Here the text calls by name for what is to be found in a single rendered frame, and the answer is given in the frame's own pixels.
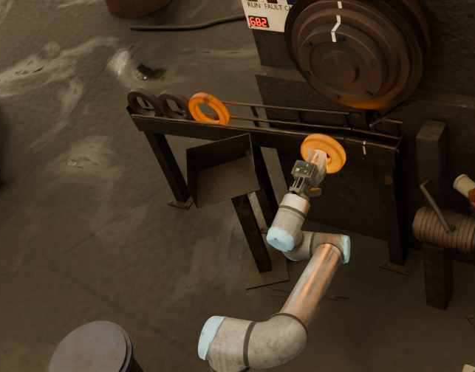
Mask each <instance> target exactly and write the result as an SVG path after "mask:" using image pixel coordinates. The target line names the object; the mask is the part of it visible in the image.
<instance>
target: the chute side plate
mask: <svg viewBox="0 0 475 372"><path fill-rule="evenodd" d="M131 118H132V120H133V122H134V124H135V125H136V127H137V129H138V131H143V129H142V127H144V128H150V129H151V130H152V131H153V133H157V134H167V135H174V136H180V137H190V138H197V139H202V140H213V141H218V140H223V139H227V138H231V137H236V136H239V135H243V134H248V133H250V135H251V138H252V141H253V145H254V146H259V147H265V148H276V149H282V150H288V151H298V152H301V145H302V143H303V142H304V140H305V139H306V138H307V137H304V136H297V135H290V134H278V133H271V132H264V131H251V130H244V129H238V128H226V127H219V126H212V125H200V124H193V123H180V122H173V121H167V120H154V119H147V118H140V117H131ZM336 141H337V142H338V143H340V145H341V146H342V147H343V149H344V150H345V153H346V158H350V159H356V160H360V161H363V162H370V163H373V164H376V159H382V160H386V161H390V162H392V168H396V167H397V166H396V159H395V152H394V151H392V150H387V149H383V148H377V147H373V146H369V145H362V144H358V143H353V142H347V141H345V143H344V141H343V140H336ZM363 146H364V147H365V152H366V154H364V152H363Z"/></svg>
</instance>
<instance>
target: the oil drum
mask: <svg viewBox="0 0 475 372"><path fill-rule="evenodd" d="M104 1H105V2H106V5H107V7H108V9H109V12H110V13H111V14H112V15H114V16H117V17H121V18H137V17H141V16H146V15H148V14H151V13H154V12H156V11H158V10H160V9H161V8H163V7H164V6H166V5H167V4H169V3H170V2H171V1H172V0H104Z"/></svg>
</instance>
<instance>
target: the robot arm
mask: <svg viewBox="0 0 475 372"><path fill-rule="evenodd" d="M307 153H308V159H307V161H301V160H296V162H295V165H294V167H293V170H292V172H291V174H292V175H293V178H294V180H295V182H294V184H293V186H292V187H290V189H289V193H288V194H285V195H284V198H283V200H282V202H281V204H280V207H279V209H278V212H277V214H276V217H275V218H274V220H273V223H272V225H271V227H270V229H269V230H268V234H267V242H268V243H269V244H271V246H273V247H275V248H276V249H279V250H281V251H282V252H283V253H284V255H285V256H286V257H288V258H289V259H290V260H293V261H300V260H303V259H304V258H308V259H311V260H310V262H309V263H308V265H307V267H306V269H305V270H304V272H303V274H302V275H301V277H300V278H299V280H298V282H297V284H296V285H295V287H294V289H293V291H292V292H291V294H290V296H289V297H288V299H287V301H286V303H285V304H284V306H283V308H282V309H281V311H280V312H279V313H276V314H274V315H273V316H271V317H270V319H269V320H268V321H265V322H260V323H259V322H255V321H250V320H241V319H236V318H231V317H226V316H224V317H220V316H213V317H211V318H209V319H208V321H207V322H206V323H205V325H204V327H203V329H202V333H201V335H200V338H199V346H198V353H199V357H200V358H201V359H204V360H209V364H210V368H211V371H212V372H253V369H254V368H256V369H261V368H271V367H275V366H278V365H281V364H284V363H285V362H288V361H290V360H291V359H293V358H295V357H296V356H298V355H299V354H300V353H301V352H302V351H303V349H304V347H305V345H306V344H307V341H308V339H309V332H308V329H307V328H308V326H309V324H310V322H311V320H312V318H313V316H314V314H315V312H316V310H317V308H318V306H319V304H320V302H321V300H322V298H323V296H324V294H325V292H326V290H327V288H328V286H329V284H330V282H331V280H332V278H333V276H334V274H335V272H336V270H337V268H338V266H339V265H340V264H341V263H343V264H344V263H348V262H349V256H350V239H349V236H347V235H342V234H340V235H338V234H329V233H322V232H307V231H301V226H302V224H303V223H304V219H305V217H306V216H307V213H308V210H309V208H310V203H309V200H310V198H309V197H313V196H320V195H321V191H322V189H321V188H317V186H319V183H320V182H321V181H323V180H324V177H325V175H326V173H327V153H326V152H325V151H322V150H318V149H317V150H313V149H311V148H310V149H309V150H308V152H307ZM317 159H318V161H317V162H316V163H315V161H316V160H317ZM294 168H295V169H294Z"/></svg>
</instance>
